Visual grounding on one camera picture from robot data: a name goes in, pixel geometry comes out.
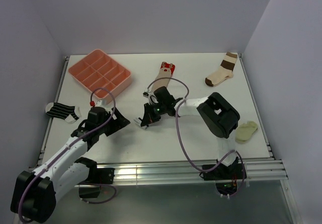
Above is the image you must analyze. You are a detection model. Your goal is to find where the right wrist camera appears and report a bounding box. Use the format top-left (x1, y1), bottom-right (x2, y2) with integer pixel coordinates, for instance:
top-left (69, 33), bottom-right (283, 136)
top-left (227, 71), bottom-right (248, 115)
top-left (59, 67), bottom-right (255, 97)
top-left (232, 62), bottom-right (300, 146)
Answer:
top-left (143, 89), bottom-right (158, 104)

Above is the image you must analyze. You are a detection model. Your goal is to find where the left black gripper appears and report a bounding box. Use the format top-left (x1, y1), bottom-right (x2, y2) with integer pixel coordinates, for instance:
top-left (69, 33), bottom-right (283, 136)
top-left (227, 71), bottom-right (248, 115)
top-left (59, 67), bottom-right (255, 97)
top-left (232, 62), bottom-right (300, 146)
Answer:
top-left (97, 107), bottom-right (130, 136)

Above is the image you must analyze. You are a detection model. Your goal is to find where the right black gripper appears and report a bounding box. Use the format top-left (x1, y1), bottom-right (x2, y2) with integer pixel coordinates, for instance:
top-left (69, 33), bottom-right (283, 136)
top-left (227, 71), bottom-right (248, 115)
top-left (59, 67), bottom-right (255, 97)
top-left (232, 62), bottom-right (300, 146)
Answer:
top-left (141, 102), bottom-right (167, 127)

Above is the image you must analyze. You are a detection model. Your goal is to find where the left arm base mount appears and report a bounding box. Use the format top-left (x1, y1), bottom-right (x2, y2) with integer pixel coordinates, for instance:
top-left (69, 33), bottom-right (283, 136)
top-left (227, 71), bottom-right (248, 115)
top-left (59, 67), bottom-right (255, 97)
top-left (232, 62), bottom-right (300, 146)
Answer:
top-left (78, 168), bottom-right (117, 204)

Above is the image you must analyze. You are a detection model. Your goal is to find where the beige reindeer sock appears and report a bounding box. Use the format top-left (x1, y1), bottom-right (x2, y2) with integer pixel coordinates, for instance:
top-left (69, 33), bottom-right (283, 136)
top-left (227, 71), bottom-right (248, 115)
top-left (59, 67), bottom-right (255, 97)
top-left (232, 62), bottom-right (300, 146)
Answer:
top-left (151, 61), bottom-right (175, 93)

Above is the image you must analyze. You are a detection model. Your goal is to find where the black white striped ankle sock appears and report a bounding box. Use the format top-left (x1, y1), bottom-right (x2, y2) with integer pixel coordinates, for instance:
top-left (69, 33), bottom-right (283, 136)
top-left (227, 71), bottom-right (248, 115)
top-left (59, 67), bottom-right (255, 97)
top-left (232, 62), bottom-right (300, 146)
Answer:
top-left (45, 102), bottom-right (82, 123)

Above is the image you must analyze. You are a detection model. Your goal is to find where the aluminium table front rail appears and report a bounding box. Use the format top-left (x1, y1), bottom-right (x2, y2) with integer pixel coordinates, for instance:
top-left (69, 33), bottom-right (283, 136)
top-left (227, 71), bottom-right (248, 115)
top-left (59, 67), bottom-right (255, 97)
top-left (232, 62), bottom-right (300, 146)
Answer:
top-left (98, 158), bottom-right (288, 186)

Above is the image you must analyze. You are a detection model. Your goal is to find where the pale green ankle sock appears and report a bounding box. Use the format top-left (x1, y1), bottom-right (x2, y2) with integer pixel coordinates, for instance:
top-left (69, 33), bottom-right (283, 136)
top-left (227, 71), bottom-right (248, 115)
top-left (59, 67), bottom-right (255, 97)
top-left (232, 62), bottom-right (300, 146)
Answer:
top-left (235, 121), bottom-right (258, 143)

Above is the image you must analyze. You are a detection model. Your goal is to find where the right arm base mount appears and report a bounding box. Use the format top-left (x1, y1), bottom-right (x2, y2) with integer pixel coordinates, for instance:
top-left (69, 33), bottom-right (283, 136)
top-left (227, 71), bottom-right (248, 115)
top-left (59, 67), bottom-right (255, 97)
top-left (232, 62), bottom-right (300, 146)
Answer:
top-left (199, 163), bottom-right (247, 199)

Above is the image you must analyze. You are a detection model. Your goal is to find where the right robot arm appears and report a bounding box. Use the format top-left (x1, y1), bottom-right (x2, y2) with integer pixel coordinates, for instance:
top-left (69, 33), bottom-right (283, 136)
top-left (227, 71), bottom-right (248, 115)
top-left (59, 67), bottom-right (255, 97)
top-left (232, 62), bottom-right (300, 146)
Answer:
top-left (134, 87), bottom-right (240, 179)

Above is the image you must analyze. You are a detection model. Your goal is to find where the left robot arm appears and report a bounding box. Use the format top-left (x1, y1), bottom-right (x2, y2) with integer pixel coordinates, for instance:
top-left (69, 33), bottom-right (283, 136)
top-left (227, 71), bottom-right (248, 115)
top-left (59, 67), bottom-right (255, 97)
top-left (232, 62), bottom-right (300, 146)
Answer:
top-left (11, 107), bottom-right (130, 223)

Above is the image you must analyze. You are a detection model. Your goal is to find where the cream brown striped sock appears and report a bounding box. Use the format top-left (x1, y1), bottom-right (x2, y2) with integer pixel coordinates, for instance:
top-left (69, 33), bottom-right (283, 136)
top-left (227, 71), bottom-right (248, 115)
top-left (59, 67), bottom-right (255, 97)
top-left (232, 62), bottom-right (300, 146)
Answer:
top-left (205, 52), bottom-right (238, 87)

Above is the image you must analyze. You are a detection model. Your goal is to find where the pink compartment organizer tray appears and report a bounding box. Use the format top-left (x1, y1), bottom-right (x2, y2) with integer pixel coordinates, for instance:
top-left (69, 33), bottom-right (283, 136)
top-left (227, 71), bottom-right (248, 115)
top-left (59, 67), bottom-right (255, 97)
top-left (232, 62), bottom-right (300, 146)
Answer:
top-left (68, 49), bottom-right (132, 103)

